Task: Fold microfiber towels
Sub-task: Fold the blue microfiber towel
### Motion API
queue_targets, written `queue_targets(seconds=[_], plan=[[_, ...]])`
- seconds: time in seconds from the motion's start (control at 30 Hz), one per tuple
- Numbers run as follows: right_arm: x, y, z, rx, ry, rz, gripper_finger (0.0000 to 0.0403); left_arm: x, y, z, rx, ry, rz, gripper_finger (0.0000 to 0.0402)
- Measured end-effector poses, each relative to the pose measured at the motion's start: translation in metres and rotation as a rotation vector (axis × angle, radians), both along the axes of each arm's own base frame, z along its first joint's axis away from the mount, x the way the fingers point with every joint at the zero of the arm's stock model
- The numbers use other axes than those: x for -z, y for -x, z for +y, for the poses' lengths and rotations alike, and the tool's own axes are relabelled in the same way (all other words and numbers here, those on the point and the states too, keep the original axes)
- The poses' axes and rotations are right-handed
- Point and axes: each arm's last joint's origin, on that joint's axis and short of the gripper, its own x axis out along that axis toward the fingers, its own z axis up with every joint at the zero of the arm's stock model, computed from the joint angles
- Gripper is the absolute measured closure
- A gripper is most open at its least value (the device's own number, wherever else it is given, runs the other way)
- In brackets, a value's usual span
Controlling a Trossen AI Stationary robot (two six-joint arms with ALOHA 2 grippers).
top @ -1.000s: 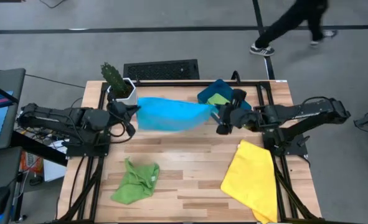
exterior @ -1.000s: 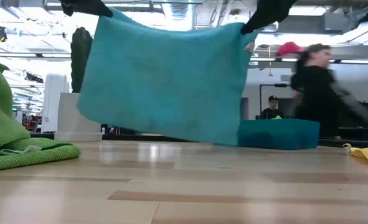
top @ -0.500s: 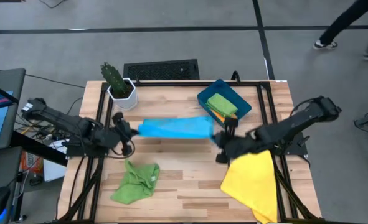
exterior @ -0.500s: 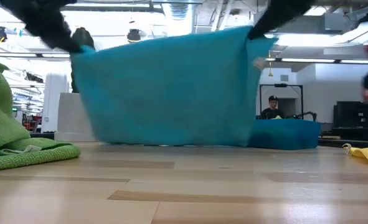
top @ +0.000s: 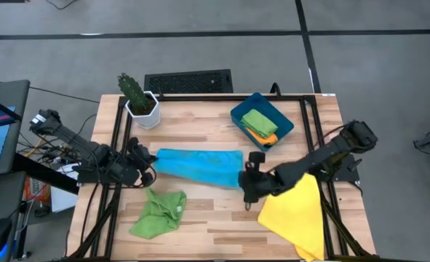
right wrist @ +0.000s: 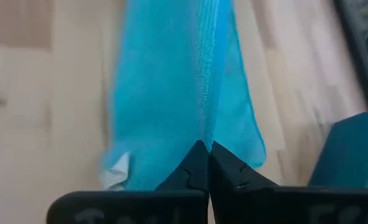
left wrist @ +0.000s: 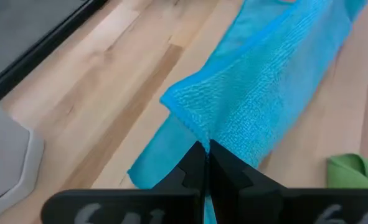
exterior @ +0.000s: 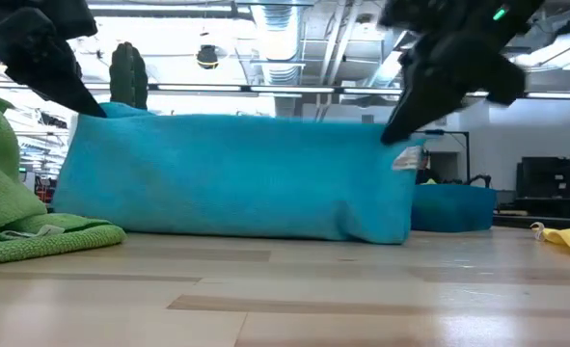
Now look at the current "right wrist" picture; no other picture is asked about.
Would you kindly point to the blue microfiber towel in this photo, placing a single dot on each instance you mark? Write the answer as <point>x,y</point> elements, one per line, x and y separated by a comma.
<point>158,93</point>

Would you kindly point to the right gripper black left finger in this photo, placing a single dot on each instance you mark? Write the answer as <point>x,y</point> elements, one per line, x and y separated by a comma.
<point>134,208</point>

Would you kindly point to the black aluminium table frame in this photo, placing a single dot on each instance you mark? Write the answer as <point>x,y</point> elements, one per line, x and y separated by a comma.
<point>364,40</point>

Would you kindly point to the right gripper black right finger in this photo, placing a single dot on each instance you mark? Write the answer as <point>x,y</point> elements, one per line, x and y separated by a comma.
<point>280,205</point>

